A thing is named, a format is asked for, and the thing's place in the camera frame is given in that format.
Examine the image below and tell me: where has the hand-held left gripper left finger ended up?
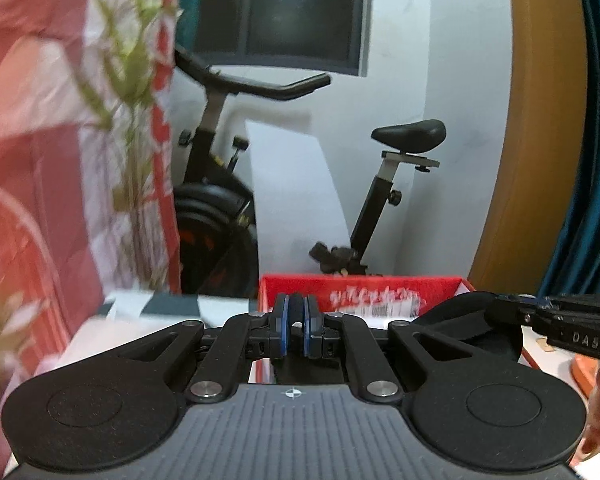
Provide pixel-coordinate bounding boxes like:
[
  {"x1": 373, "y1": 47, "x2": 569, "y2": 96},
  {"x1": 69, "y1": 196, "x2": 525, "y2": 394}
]
[{"x1": 102, "y1": 294, "x2": 291, "y2": 403}]

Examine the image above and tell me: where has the orange object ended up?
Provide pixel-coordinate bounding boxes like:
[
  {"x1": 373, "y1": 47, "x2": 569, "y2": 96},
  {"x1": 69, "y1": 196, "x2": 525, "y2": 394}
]
[{"x1": 572, "y1": 355, "x2": 600, "y2": 396}]

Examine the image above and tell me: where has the red cardboard box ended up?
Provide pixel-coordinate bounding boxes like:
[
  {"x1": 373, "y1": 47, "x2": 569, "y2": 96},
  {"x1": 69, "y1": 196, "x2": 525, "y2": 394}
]
[{"x1": 252, "y1": 274, "x2": 543, "y2": 386}]

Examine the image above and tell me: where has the black exercise bike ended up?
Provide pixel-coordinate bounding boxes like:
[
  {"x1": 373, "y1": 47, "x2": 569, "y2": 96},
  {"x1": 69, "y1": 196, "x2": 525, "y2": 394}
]
[{"x1": 172, "y1": 45, "x2": 448, "y2": 297}]

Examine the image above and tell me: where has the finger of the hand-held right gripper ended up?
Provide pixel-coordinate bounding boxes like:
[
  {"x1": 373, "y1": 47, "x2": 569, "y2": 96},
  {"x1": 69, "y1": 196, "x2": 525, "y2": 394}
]
[{"x1": 490, "y1": 294, "x2": 551, "y2": 329}]

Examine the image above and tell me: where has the pink printed wall cloth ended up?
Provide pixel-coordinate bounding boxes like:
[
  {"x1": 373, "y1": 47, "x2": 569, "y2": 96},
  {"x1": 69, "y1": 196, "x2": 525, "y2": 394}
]
[{"x1": 0, "y1": 0, "x2": 183, "y2": 476}]

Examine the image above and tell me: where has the white board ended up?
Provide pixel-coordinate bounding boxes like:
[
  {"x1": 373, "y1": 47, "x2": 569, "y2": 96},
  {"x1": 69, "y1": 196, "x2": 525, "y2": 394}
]
[{"x1": 245, "y1": 120, "x2": 353, "y2": 276}]

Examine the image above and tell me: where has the yellow wooden panel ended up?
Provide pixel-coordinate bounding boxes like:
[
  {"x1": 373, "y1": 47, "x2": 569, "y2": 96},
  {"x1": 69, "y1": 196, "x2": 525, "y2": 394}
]
[{"x1": 467, "y1": 0, "x2": 600, "y2": 296}]

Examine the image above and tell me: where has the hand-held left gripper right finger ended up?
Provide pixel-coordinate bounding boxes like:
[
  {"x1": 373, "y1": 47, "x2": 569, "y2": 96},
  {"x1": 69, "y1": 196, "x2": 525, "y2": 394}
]
[{"x1": 304, "y1": 295, "x2": 486, "y2": 403}]

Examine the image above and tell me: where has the dark window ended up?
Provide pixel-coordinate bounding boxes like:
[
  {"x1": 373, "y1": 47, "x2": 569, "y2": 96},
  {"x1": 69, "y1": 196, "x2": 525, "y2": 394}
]
[{"x1": 192, "y1": 0, "x2": 373, "y2": 78}]

